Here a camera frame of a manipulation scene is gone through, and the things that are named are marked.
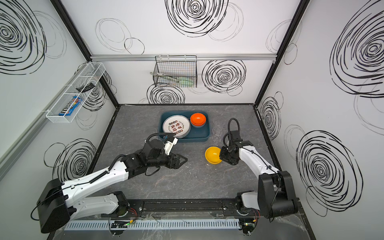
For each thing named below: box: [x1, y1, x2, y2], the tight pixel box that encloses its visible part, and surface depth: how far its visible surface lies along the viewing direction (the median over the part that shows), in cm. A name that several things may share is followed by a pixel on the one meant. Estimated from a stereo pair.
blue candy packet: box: [58, 96, 83, 116], surface depth 72 cm
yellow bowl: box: [205, 146, 222, 165], surface depth 91 cm
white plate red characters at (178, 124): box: [162, 115, 191, 139], surface depth 107 cm
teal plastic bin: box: [158, 111, 210, 143], surface depth 106 cm
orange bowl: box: [190, 113, 207, 127], surface depth 107 cm
